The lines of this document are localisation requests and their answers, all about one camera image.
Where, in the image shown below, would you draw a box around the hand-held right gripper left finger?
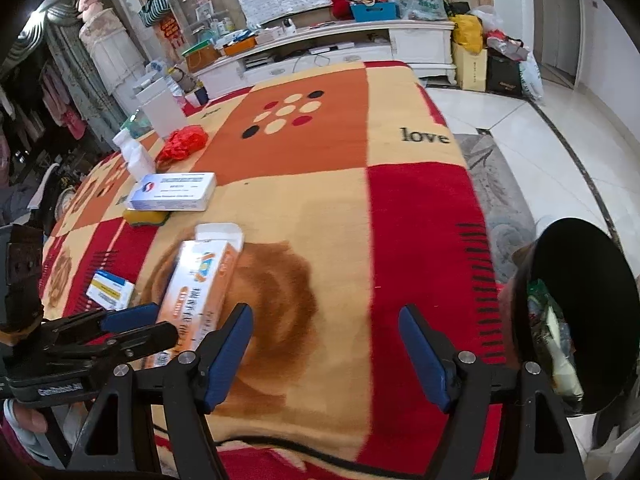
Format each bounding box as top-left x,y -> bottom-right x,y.
67,302 -> 255,480

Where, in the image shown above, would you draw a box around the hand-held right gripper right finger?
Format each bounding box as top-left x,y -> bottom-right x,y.
398,304 -> 586,480

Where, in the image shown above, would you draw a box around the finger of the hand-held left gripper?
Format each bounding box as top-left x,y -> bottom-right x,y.
50,322 -> 179,362
55,302 -> 160,334

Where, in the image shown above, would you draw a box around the orange and white carton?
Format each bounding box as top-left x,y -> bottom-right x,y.
135,223 -> 246,371

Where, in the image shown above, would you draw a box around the yellow-green printed packet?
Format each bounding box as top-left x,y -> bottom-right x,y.
537,305 -> 585,401

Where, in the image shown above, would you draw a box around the black round bin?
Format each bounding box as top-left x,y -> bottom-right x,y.
502,217 -> 640,416

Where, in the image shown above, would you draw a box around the person's left hand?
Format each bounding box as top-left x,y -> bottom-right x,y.
2,399 -> 51,436

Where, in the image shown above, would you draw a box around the small blue and yellow box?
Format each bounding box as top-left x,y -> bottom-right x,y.
86,270 -> 136,311

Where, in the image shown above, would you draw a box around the yellow sponge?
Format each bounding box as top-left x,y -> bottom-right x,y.
123,208 -> 171,227

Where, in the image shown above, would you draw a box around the white medicine box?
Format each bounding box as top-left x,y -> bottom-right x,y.
125,172 -> 217,212

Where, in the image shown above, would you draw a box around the white plastic bottle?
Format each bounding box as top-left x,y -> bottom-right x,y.
112,129 -> 157,181

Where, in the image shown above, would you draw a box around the pink hanging clothes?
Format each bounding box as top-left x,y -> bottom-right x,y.
40,65 -> 86,141

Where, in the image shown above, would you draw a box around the grey floral rug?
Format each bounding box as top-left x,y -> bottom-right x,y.
450,132 -> 543,281

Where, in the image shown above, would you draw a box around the red plastic bag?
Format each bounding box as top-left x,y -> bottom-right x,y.
155,126 -> 209,163

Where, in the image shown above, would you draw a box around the printed checkered blanket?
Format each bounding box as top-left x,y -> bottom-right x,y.
40,60 -> 506,480

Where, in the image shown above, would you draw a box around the floral lace cover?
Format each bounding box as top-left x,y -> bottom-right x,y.
79,7 -> 146,106

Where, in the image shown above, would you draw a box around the brown gift bag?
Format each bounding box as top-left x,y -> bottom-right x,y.
182,45 -> 221,73

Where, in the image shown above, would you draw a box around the small red hanging ornament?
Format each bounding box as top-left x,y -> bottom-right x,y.
159,16 -> 182,50

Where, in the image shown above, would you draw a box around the orange flat box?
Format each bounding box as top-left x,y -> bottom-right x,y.
222,37 -> 258,56

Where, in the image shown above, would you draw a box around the striped tote bag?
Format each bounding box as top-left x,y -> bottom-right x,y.
139,0 -> 172,28

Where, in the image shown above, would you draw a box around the black shopping bag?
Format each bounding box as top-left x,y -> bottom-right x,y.
486,52 -> 523,99

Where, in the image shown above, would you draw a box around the beige cardboard box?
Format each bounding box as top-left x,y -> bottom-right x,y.
451,42 -> 488,92

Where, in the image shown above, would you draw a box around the white printed plastic bag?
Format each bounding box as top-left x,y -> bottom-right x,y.
520,52 -> 545,101

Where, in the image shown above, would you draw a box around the white television cabinet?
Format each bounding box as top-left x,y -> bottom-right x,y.
197,20 -> 458,101

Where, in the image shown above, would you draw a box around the yellow bag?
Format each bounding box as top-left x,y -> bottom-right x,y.
451,14 -> 485,55

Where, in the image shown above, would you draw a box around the blue plastic basket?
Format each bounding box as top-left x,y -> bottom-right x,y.
350,2 -> 401,23

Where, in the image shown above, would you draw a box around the white and green plastic bag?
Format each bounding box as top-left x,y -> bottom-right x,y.
402,0 -> 448,22

